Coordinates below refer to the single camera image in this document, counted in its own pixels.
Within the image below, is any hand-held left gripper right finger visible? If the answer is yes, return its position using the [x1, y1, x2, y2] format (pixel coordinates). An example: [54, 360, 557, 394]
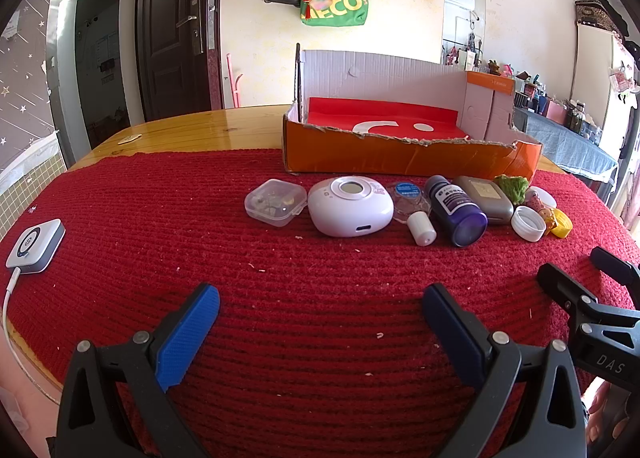
[421, 283, 587, 458]

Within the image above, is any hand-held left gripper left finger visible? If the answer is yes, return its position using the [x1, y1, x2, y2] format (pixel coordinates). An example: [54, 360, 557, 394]
[56, 282, 221, 458]

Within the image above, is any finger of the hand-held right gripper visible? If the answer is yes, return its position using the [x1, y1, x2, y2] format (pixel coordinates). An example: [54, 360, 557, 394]
[590, 247, 640, 287]
[536, 263, 601, 333]

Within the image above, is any yellow cap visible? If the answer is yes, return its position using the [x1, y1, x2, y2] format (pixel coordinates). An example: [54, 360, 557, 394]
[545, 208, 573, 237]

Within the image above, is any white cap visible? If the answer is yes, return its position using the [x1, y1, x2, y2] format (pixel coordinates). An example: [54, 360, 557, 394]
[511, 206, 547, 242]

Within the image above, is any blonde doll figurine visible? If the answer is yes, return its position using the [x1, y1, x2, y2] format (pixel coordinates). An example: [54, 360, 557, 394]
[527, 190, 556, 225]

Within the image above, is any white round lid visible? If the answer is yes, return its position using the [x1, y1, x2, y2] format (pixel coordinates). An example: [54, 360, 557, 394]
[527, 186, 557, 209]

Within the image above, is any clear packet blue label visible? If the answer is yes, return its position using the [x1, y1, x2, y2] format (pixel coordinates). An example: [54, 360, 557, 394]
[387, 180, 437, 246]

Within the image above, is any green moss ball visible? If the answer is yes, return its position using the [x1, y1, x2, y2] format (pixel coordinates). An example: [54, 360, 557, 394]
[494, 175, 530, 205]

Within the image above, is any grey brown case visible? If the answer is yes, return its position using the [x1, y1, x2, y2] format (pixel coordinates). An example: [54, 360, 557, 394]
[452, 176, 515, 226]

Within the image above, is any purple bottle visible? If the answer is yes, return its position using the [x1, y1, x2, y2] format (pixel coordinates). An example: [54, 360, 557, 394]
[425, 175, 488, 247]

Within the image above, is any clear plastic small box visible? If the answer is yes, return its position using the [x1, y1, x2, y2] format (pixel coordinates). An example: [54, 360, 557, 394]
[244, 179, 307, 229]

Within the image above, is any white pink round device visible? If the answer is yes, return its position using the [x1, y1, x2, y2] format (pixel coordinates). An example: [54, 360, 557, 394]
[307, 176, 395, 239]

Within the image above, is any orange cardboard box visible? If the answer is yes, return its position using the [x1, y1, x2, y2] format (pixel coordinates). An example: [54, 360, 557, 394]
[282, 42, 543, 183]

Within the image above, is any person's right hand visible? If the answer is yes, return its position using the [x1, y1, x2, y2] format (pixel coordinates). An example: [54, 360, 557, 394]
[587, 380, 614, 445]

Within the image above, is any red knitted mat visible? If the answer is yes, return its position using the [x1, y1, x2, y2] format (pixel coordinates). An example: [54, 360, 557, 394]
[0, 149, 640, 458]

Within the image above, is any side table with grey cloth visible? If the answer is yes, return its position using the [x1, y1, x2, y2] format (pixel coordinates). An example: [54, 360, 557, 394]
[515, 105, 620, 183]

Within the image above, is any row of cosmetics bottles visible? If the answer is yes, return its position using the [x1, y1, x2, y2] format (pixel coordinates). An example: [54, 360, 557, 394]
[442, 38, 611, 139]

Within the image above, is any white square charger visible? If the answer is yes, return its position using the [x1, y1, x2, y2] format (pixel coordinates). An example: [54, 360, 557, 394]
[6, 219, 66, 273]

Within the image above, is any white cabinet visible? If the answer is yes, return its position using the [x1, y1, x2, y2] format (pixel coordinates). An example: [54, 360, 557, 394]
[575, 20, 640, 179]

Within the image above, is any red paper box liner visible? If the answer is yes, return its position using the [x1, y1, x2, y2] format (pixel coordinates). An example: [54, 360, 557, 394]
[306, 96, 481, 141]

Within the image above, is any leopard print bag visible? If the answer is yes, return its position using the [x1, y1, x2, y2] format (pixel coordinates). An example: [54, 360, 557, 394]
[574, 0, 630, 36]

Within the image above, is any pink coat rack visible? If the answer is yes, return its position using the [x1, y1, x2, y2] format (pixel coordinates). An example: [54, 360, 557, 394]
[226, 54, 244, 108]

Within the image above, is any dark brown door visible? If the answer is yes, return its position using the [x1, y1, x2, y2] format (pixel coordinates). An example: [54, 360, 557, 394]
[135, 0, 226, 123]

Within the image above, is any white cable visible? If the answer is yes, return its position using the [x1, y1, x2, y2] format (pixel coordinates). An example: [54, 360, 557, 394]
[1, 268, 61, 401]

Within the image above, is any metal door handle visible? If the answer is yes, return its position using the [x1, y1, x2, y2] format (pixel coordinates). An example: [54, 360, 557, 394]
[176, 0, 205, 54]

